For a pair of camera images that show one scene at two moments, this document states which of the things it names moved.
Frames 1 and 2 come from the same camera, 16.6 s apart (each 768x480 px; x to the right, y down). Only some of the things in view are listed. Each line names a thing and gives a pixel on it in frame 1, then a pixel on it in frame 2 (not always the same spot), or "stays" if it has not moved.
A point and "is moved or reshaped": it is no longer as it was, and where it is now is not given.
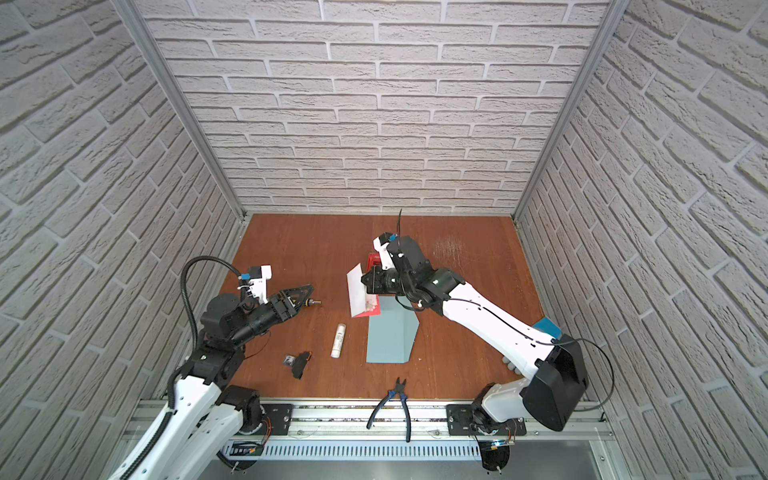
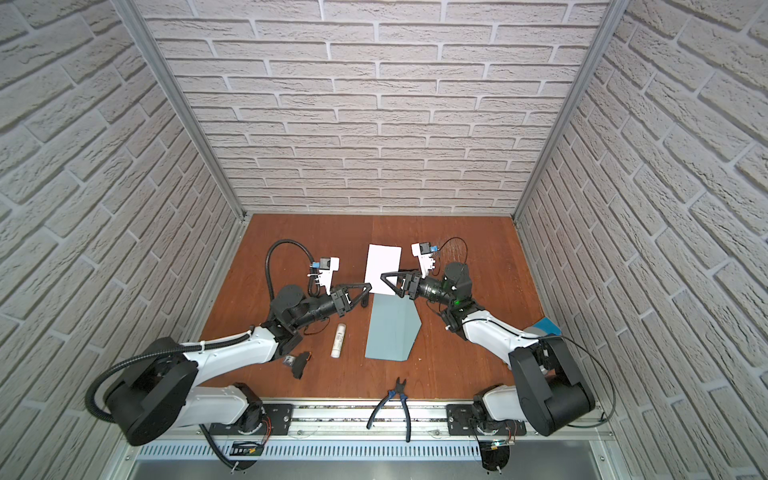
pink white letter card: [362, 303] is moved or reshaped
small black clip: [297, 363] stays
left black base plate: [280, 417] stays
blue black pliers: [398, 390] stays
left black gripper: [286, 303] → [346, 305]
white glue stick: [338, 341] stays
